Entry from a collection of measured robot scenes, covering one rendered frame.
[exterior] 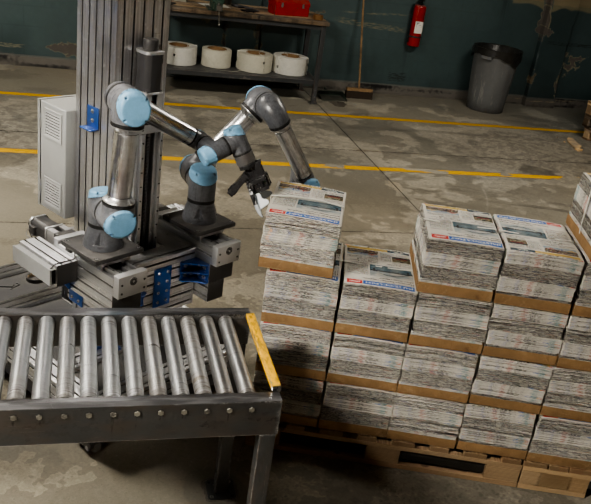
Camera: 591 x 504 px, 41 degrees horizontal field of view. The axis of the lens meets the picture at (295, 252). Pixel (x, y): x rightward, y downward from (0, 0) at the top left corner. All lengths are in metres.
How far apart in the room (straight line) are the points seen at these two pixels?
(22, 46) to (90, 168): 6.13
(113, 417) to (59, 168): 1.43
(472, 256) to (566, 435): 0.90
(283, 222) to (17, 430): 1.21
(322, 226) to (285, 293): 0.31
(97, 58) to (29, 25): 6.18
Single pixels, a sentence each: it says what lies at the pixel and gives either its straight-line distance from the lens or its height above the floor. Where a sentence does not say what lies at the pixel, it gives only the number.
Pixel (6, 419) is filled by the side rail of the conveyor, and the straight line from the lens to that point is 2.28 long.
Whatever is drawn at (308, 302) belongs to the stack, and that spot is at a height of 0.72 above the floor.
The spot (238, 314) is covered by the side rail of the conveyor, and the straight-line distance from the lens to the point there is 2.73.
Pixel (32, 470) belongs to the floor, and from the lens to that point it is 3.31.
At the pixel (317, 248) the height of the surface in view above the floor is 0.95.
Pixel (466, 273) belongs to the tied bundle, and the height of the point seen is 0.94.
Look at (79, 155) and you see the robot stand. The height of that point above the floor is 1.05.
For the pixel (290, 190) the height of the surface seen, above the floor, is 1.06.
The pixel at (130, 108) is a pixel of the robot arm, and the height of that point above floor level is 1.41.
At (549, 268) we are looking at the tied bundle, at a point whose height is 1.01.
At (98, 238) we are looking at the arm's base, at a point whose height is 0.87.
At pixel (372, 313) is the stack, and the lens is 3.06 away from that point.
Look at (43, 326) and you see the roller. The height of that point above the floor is 0.80.
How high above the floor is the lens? 2.15
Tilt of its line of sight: 24 degrees down
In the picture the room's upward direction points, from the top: 8 degrees clockwise
